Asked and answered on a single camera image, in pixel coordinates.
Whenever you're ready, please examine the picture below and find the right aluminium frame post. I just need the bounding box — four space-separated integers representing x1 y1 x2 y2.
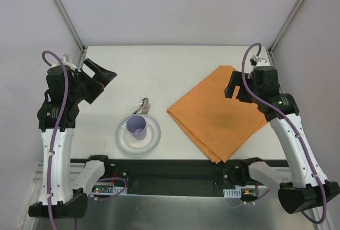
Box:
267 0 306 55

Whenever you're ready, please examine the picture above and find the left aluminium frame post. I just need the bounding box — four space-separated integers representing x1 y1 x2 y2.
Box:
53 0 86 52

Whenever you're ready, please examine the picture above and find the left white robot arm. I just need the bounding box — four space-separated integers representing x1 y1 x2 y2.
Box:
29 58 117 219

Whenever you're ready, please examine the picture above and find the white blue-rimmed plate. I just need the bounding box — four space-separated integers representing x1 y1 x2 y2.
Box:
115 114 162 157

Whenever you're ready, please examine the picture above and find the silver spoon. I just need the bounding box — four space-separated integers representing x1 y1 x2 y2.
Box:
132 97 149 115

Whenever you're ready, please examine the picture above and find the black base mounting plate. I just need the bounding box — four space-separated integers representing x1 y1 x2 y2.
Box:
81 158 293 196

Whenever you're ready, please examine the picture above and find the lilac plastic cup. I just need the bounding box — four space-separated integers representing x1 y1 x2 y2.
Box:
126 115 147 141

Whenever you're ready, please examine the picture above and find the orange cloth napkin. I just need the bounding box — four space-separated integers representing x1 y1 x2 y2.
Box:
167 66 267 164

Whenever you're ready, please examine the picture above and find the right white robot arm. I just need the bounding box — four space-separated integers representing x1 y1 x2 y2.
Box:
224 66 339 214

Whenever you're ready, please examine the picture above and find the silver fork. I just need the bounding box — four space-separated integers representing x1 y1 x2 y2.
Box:
141 104 151 114

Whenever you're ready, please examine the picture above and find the aluminium frame post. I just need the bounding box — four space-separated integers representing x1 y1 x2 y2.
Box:
267 0 306 55
53 0 86 52

